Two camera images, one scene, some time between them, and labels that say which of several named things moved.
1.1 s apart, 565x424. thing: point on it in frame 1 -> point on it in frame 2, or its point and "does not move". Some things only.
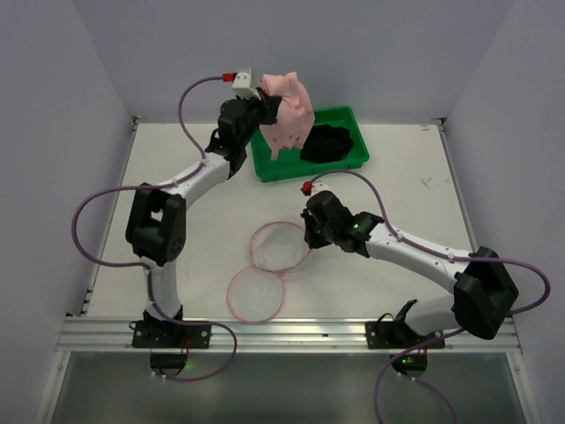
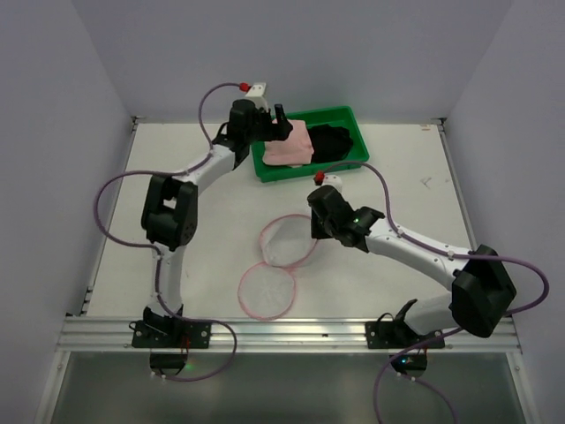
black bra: [326, 143] does not move
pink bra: [296, 121] -> [295, 151]
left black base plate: [165, 335] does not move
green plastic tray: [289, 163] does not move
